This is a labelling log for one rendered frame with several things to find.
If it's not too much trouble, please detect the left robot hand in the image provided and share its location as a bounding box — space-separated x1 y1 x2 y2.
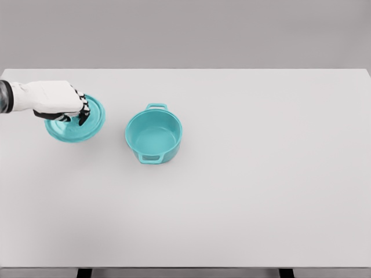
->
28 80 90 126

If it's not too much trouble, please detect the teal pot lid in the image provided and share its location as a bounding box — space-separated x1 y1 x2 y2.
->
44 93 106 144

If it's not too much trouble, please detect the teal pot with handles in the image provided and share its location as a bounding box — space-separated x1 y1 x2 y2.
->
125 103 183 165

